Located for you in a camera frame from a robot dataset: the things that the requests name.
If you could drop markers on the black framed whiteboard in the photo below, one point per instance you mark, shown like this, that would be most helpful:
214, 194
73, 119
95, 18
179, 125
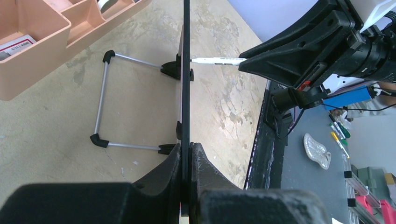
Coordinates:
185, 92

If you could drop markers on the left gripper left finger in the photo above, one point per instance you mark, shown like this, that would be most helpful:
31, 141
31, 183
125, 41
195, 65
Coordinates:
66, 203

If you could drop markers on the peach plastic desk organizer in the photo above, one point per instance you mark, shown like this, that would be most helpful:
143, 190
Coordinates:
61, 28

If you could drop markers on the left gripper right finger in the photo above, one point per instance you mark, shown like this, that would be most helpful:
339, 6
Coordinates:
216, 200

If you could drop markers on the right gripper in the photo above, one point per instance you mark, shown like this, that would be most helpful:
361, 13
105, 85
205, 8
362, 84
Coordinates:
328, 39

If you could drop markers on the clear glass dish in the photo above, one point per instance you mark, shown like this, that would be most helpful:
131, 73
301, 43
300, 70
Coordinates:
316, 152

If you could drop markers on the yellow white marker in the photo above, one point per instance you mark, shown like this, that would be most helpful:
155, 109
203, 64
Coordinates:
333, 134

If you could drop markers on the white red marker pen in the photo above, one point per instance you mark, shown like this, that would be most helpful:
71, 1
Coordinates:
218, 60

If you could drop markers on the white grey tape dispenser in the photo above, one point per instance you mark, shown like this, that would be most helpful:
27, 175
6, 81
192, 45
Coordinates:
105, 4

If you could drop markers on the red pink item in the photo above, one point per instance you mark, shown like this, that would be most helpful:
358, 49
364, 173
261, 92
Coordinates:
370, 214

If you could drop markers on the blue box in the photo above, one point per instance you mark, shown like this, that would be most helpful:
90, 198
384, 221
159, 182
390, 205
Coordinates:
347, 98

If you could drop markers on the black aluminium base frame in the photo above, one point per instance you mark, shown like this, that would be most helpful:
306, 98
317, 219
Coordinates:
266, 160

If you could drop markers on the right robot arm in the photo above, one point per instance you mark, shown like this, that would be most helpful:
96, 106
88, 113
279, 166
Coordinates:
308, 97

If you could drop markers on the green white marker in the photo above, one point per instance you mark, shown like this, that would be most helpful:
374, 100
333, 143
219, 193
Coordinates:
340, 130

